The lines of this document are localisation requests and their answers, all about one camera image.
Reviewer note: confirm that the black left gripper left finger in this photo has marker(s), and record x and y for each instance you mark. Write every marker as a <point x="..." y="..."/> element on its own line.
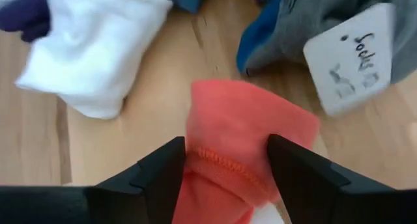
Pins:
<point x="156" y="185"/>

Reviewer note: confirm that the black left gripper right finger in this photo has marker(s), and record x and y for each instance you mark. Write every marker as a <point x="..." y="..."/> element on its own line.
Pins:
<point x="309" y="188"/>

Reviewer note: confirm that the white sock purple toe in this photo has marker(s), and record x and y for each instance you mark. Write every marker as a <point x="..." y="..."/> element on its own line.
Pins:
<point x="91" y="54"/>

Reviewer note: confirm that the coral pink sock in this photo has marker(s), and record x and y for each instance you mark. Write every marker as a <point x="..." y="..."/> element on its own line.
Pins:
<point x="234" y="120"/>

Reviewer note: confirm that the grey sock teal toe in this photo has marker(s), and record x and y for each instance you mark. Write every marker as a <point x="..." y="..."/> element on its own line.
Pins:
<point x="293" y="25"/>

